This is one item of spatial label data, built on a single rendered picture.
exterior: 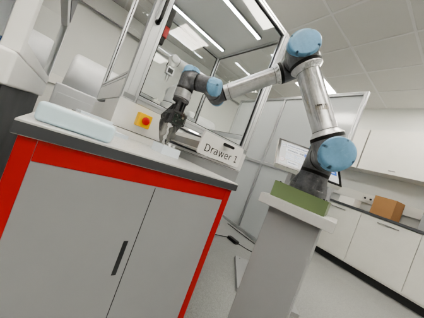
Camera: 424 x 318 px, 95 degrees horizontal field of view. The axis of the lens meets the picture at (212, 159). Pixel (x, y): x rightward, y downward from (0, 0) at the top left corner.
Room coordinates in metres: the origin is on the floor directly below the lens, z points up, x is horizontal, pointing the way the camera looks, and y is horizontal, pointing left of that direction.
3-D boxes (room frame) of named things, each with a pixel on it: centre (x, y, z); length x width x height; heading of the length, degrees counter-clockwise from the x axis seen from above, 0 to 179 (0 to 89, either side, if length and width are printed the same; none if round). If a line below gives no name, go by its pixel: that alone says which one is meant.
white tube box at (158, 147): (0.87, 0.21, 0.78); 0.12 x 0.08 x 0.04; 38
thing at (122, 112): (1.66, 0.44, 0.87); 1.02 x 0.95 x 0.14; 129
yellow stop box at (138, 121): (1.04, 0.41, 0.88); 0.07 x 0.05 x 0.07; 129
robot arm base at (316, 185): (0.85, -0.44, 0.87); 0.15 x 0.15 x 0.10
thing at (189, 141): (1.17, 0.10, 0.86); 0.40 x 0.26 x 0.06; 39
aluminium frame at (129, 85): (1.66, 0.44, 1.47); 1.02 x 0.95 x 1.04; 129
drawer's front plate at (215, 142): (1.01, -0.03, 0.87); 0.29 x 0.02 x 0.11; 129
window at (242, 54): (1.31, 0.16, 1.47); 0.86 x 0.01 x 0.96; 129
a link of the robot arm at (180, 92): (0.88, 0.22, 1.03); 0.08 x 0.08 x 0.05
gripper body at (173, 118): (0.87, 0.22, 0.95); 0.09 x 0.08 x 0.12; 38
